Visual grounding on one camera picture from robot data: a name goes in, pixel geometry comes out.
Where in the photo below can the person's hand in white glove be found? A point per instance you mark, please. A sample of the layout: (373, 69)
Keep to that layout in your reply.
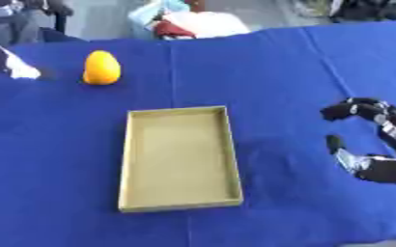
(23, 69)

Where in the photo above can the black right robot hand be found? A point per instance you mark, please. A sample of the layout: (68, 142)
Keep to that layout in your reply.
(387, 169)

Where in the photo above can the tan open cardboard box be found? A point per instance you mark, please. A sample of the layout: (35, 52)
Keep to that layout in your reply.
(179, 160)

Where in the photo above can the dark chair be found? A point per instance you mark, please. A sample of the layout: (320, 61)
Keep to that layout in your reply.
(21, 19)

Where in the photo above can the orange toy mango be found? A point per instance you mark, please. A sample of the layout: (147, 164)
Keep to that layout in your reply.
(101, 68)

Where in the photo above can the black equipment on floor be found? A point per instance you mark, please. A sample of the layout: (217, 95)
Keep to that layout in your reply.
(367, 9)

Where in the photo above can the pile of bags and cloths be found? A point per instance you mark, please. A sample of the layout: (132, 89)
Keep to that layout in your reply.
(187, 21)

